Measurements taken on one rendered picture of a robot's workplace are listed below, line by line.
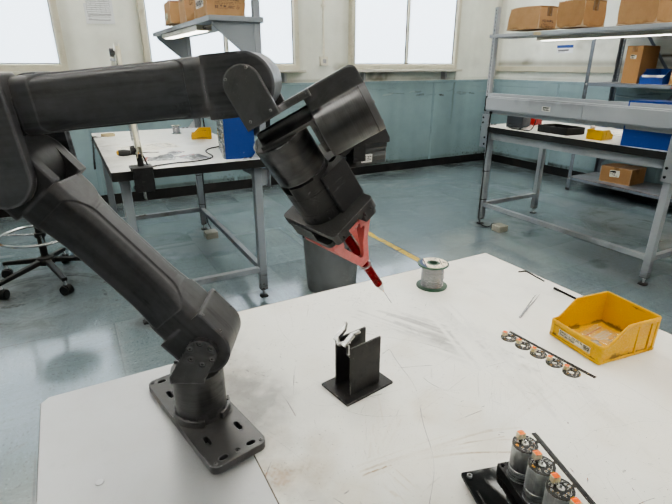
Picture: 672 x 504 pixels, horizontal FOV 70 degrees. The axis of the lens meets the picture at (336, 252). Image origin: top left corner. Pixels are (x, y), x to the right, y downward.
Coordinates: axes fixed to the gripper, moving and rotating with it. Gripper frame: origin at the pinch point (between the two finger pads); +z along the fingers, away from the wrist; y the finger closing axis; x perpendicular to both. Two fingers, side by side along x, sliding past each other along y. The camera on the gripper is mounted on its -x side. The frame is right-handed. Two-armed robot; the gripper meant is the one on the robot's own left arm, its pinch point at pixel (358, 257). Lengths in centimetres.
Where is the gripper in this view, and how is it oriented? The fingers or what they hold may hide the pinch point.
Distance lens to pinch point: 60.2
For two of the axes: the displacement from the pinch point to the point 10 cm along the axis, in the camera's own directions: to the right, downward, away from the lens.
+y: -6.1, -2.9, 7.4
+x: -6.5, 7.1, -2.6
